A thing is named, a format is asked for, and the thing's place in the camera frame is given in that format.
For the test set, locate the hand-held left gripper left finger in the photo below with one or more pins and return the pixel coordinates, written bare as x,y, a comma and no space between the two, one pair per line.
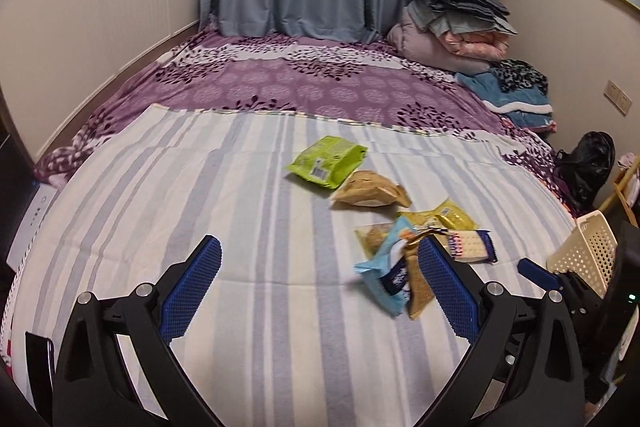
192,287

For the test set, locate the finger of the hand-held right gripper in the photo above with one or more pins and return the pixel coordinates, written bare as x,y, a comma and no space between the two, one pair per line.
537,273

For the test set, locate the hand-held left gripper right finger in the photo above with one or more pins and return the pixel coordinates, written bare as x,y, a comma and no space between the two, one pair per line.
447,287

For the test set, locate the tan snack packet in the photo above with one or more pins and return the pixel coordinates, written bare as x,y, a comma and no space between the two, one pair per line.
417,294

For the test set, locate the white cracker packet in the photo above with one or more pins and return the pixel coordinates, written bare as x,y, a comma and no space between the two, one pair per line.
475,244

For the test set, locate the cream perforated plastic basket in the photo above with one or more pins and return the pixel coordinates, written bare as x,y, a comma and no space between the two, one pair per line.
585,247

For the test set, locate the blue snack packet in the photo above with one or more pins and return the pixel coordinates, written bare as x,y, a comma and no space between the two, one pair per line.
387,277

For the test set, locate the clear packet of brown cookies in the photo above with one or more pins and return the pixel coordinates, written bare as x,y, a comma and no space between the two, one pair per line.
372,239

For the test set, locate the bright yellow snack packet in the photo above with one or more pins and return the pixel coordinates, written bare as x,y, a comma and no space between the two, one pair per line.
457,217

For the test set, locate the wooden rack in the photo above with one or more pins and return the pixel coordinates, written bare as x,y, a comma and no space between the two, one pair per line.
617,192

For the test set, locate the striped white blanket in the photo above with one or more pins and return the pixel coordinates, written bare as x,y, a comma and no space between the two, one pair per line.
200,187

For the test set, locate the black bag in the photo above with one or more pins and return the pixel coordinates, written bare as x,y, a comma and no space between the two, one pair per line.
587,167

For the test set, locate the brown paper snack packet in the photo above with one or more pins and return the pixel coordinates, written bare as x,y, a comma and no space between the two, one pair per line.
365,192

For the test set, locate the pink cloth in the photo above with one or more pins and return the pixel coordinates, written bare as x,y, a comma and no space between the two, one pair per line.
629,161

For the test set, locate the red folded cloth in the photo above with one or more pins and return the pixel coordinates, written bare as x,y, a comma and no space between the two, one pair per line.
535,124

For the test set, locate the blue fleece blanket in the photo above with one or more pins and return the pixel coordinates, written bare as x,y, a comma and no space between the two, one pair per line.
500,99

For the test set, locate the green snack packet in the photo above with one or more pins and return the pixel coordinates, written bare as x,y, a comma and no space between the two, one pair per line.
325,157

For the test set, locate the leopard print cloth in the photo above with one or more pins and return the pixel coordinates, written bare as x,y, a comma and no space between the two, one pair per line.
520,74

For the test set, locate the purple floral bedsheet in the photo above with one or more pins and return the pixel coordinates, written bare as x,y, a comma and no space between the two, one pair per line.
310,82

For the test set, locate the pink floral folded quilt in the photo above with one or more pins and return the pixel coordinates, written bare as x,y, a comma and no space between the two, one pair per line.
475,44

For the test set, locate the mauve folded quilt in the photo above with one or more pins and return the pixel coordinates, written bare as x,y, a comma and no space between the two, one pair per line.
425,44

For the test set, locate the grey-green folded blanket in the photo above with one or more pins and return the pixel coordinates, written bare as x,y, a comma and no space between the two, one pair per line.
450,23

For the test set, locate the beige wall outlet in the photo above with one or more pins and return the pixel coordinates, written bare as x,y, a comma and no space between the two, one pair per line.
617,97

